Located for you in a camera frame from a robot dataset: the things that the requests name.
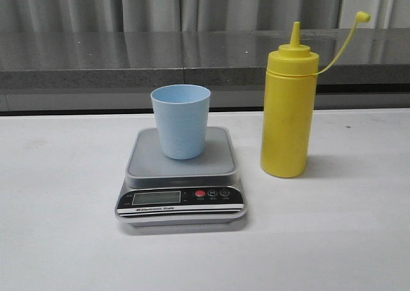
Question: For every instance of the yellow squeeze bottle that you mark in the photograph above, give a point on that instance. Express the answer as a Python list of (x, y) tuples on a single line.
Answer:
[(290, 89)]

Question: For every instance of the silver electronic kitchen scale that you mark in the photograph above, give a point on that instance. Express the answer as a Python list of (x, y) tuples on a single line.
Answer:
[(160, 191)]

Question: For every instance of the white pleated curtain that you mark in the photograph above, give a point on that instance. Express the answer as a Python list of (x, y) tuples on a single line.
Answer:
[(37, 16)]

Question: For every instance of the light blue plastic cup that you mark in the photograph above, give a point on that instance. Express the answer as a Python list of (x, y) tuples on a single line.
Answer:
[(181, 114)]

